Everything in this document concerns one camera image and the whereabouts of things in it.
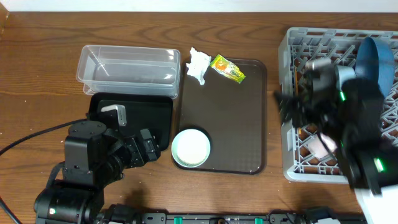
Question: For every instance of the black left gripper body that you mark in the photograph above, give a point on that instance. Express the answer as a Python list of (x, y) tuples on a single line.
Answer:
[(137, 159)]

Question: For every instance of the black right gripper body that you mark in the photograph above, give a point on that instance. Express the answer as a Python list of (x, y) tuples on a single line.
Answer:
[(304, 112)]

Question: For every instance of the dark blue plate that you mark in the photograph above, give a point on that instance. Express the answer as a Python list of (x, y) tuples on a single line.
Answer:
[(375, 61)]

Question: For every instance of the white tissue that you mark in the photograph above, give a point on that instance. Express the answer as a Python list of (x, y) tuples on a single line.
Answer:
[(198, 65)]

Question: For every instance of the light blue bowl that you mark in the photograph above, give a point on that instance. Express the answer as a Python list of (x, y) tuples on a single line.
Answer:
[(343, 73)]

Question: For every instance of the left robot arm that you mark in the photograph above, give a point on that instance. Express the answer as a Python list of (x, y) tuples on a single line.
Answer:
[(95, 156)]

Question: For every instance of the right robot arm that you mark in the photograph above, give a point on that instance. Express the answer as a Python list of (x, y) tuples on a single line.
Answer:
[(349, 113)]

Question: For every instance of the white cup in rack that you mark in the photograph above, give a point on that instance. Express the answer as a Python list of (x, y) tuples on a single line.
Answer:
[(316, 147)]

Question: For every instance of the grey dishwasher rack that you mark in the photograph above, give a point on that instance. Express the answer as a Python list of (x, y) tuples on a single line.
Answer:
[(300, 45)]

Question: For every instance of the brown plastic tray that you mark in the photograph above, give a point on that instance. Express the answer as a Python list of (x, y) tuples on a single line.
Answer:
[(233, 116)]

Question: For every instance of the clear plastic bin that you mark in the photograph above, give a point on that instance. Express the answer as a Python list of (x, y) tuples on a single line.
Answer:
[(129, 70)]

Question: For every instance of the yellow green snack wrapper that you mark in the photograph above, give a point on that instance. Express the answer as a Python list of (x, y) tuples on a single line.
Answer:
[(227, 69)]

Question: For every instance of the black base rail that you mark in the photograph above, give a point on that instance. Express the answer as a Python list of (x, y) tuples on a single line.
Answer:
[(217, 218)]

